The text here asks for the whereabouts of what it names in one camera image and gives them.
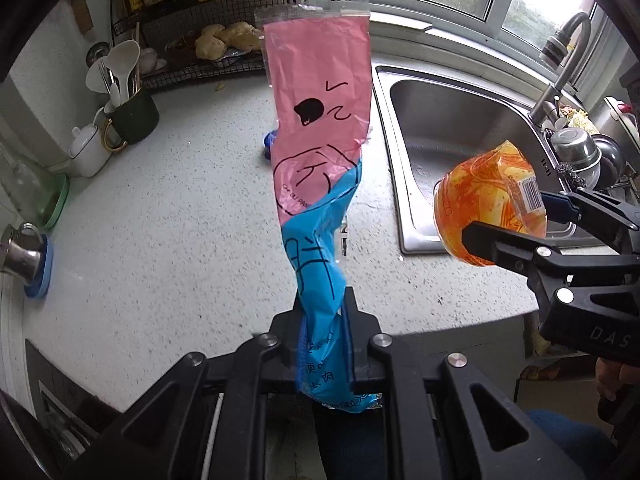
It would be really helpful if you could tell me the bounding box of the yellow dishcloth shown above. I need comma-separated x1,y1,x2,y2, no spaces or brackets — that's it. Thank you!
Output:
557,105,593,133

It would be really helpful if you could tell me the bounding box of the person's right hand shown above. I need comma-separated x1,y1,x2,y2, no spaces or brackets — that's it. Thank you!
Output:
595,357,640,413

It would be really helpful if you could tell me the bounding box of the garlic bulb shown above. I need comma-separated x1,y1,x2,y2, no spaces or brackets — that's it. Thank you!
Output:
137,47,168,73

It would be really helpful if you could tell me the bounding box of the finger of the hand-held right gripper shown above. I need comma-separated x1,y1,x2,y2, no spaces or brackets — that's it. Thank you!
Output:
541,187,640,256
461,221,640,307

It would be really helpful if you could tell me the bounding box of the grey window frame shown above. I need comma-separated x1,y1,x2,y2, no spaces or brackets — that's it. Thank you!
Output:
327,0,621,76

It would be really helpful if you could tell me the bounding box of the white plastic spoon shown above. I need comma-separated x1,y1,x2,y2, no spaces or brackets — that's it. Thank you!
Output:
107,40,141,97

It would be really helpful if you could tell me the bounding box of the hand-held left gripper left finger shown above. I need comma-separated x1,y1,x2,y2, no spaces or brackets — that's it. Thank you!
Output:
65,310,321,480

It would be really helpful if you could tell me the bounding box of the stainless steel sink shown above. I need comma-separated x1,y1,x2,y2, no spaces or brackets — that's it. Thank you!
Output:
372,64,608,256

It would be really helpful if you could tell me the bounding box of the white rice paddle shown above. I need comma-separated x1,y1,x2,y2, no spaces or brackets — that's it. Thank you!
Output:
85,62,112,94

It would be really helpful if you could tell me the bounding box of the orange jelly cup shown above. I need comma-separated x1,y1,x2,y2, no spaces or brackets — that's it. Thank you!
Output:
432,140,549,267

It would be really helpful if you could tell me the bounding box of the dark steel bowl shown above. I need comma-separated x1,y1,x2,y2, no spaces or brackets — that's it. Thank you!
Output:
592,135,626,181

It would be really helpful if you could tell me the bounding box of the small steel teapot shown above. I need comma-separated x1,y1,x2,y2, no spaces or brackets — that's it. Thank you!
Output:
0,222,43,276

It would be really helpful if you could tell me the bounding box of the steel kitchen faucet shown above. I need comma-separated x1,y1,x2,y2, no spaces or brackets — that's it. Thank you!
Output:
528,11,592,126

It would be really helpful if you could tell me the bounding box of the steel wool scrubber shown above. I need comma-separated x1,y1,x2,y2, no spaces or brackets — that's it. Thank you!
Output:
547,160,586,193

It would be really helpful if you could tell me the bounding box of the white appliance with red button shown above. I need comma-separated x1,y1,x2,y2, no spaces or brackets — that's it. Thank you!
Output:
602,95,640,141

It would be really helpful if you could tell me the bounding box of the black wire rack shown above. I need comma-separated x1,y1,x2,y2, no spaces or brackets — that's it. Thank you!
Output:
111,0,301,92

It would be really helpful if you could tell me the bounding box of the dark green utensil mug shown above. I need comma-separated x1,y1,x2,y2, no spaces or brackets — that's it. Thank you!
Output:
102,87,161,151

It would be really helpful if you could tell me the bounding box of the pink and blue plastic wrapper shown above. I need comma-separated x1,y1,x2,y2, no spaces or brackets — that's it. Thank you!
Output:
254,2,383,413

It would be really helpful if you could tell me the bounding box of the glass carafe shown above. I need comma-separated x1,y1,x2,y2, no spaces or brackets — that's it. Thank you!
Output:
0,145,56,221

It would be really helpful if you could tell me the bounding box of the ginger root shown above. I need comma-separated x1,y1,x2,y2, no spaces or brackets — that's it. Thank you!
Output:
195,24,227,60
220,21,263,52

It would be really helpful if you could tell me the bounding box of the steel ladle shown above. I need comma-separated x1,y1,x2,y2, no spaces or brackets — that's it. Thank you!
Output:
86,41,111,68

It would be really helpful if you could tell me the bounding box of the white ceramic lidded jar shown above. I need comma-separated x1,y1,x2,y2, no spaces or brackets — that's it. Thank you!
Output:
68,110,113,178

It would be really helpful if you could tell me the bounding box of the dark red dried food bag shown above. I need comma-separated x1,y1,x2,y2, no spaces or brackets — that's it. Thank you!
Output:
165,30,198,63

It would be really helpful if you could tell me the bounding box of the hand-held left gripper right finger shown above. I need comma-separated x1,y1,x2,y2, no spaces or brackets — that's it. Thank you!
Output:
345,287,586,480

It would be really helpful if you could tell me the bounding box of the black gas stove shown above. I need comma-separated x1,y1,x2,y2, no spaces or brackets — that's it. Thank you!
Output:
25,340,126,461

